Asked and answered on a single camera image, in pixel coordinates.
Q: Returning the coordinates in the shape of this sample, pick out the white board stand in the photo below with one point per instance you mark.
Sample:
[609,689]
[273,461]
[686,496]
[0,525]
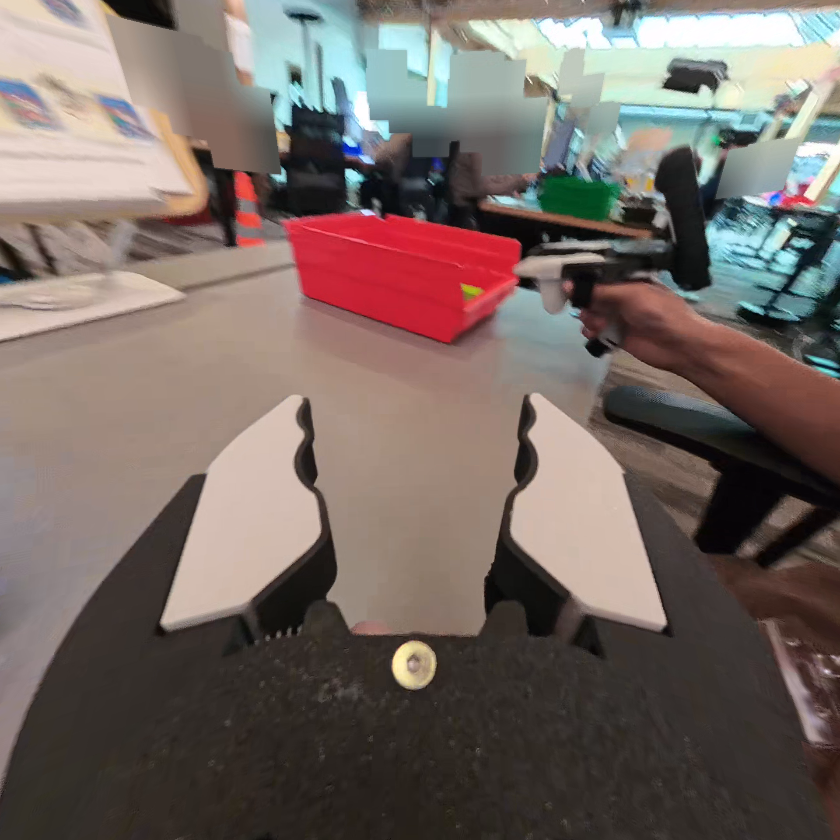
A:
[72,302]

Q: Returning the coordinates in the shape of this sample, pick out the instruction sheet board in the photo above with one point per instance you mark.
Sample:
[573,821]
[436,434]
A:
[79,105]

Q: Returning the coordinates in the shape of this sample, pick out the green wooden block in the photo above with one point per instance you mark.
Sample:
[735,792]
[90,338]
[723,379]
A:
[471,290]

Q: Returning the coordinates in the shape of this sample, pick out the grey desk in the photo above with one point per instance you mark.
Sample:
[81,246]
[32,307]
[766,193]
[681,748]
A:
[197,394]

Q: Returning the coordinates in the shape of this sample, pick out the person's right hand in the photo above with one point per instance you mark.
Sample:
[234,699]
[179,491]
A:
[643,328]

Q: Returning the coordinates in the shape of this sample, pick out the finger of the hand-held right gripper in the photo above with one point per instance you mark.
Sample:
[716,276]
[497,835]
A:
[558,269]

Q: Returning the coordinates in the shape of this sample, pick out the black studio light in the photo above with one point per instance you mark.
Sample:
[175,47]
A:
[696,75]

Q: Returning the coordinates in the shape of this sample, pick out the red floor object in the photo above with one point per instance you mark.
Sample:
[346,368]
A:
[247,210]

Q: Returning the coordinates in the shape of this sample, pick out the red plastic bin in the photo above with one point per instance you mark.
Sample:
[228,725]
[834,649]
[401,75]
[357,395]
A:
[394,276]

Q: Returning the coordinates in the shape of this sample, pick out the green plastic bin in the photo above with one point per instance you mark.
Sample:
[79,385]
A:
[578,197]

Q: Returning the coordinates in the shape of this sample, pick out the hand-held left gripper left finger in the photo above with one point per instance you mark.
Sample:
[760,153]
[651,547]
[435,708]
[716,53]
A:
[243,525]

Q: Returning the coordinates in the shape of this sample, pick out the person's brown clothing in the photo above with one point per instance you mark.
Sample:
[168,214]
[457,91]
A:
[788,656]

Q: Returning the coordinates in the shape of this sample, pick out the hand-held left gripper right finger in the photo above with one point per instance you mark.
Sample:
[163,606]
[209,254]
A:
[588,525]

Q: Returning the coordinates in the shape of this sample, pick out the wooden table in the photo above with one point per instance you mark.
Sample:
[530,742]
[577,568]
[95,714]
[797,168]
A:
[578,223]

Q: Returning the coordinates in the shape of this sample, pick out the person's right forearm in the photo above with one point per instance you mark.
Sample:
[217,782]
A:
[775,394]

